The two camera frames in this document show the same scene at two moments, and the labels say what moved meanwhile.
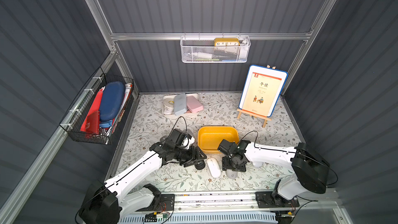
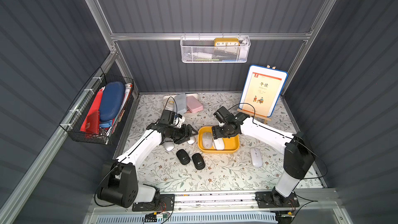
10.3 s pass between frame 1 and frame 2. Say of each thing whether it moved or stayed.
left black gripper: moved
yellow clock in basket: stayed
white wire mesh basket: stayed
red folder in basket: stayed
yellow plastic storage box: stayed
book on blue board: stayed
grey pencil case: stayed
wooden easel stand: stayed
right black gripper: moved
